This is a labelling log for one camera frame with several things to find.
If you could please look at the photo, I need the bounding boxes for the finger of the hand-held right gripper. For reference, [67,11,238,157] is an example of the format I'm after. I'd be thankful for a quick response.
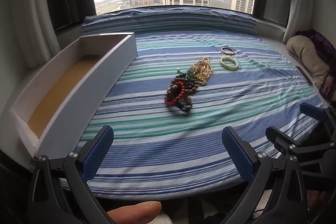
[299,102,336,140]
[265,126,336,161]

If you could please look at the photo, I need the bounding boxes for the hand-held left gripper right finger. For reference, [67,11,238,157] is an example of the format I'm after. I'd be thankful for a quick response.
[222,126,315,224]

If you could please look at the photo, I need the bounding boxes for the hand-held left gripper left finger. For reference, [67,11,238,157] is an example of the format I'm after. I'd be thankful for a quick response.
[28,125,114,224]

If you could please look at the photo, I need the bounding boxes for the white cardboard box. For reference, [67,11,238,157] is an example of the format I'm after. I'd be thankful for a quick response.
[9,32,137,159]

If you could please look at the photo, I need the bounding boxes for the black bead bracelet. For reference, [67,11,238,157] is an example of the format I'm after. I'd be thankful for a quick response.
[167,85,193,115]

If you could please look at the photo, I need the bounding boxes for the brown wooden bead bracelet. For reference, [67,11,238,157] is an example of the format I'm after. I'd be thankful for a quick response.
[172,74,200,96]

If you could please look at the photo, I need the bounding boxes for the red bead bracelet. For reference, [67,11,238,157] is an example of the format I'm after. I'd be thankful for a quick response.
[164,82,187,107]

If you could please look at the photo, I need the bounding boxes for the person's left hand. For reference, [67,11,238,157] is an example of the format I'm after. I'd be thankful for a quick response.
[107,201,162,224]

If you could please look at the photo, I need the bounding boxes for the blue green striped bedsheet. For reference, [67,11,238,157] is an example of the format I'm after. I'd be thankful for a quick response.
[59,30,326,201]

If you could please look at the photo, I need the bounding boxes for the purple cloth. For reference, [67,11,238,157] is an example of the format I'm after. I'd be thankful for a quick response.
[296,29,336,63]

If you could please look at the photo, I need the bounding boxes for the green jade bangle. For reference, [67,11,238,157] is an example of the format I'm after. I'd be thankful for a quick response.
[220,56,239,70]

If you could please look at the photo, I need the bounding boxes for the white fluffy cloth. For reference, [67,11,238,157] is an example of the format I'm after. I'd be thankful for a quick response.
[155,215,174,224]

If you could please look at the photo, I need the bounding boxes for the gold chain necklace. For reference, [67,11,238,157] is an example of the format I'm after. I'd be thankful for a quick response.
[193,57,214,86]

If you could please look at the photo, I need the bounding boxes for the silver pendant on green string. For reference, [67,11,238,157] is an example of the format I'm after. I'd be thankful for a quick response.
[180,70,195,81]

